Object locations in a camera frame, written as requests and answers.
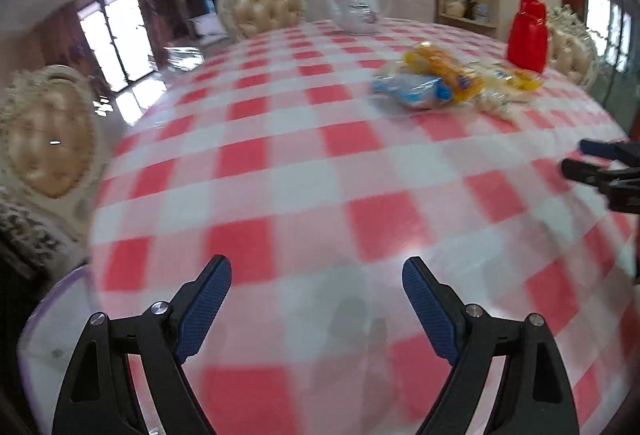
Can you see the brown bottle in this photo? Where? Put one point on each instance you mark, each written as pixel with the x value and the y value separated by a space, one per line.
pixel 471 7

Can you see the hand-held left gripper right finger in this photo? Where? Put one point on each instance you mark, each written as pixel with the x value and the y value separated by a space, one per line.
pixel 432 315

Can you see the translucent purple-rimmed container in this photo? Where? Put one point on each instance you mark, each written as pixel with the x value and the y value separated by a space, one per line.
pixel 50 340

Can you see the blue clear bread packet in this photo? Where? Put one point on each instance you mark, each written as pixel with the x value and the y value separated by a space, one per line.
pixel 410 92

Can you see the yellow cake packet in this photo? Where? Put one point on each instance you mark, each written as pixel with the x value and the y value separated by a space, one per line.
pixel 515 77

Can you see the red checked tablecloth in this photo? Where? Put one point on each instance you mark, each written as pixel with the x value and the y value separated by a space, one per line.
pixel 320 175

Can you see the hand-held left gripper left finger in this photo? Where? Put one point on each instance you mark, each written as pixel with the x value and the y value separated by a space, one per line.
pixel 200 315

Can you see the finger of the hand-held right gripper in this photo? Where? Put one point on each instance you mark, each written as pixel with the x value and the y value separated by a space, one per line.
pixel 582 170
pixel 600 147

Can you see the small pale bun packet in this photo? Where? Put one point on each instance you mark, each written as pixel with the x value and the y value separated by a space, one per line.
pixel 500 104

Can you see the dark-framed glass door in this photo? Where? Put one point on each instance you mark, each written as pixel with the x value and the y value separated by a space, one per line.
pixel 125 50

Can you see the white floral teapot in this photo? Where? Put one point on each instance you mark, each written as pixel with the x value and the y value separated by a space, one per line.
pixel 360 10

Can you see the cream tufted ornate chair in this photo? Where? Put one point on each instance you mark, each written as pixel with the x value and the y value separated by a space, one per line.
pixel 265 5
pixel 572 50
pixel 50 140

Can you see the large yellow bread package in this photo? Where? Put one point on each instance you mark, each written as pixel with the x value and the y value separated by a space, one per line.
pixel 445 70

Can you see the white television cabinet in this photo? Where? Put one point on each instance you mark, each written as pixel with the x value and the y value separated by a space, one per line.
pixel 207 26

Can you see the side window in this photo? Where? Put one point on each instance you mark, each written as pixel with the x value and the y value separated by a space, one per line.
pixel 607 30

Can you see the red thermos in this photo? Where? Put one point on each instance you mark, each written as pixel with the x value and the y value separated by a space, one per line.
pixel 527 40

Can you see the white filled bag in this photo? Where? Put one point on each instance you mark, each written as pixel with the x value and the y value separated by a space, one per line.
pixel 455 6

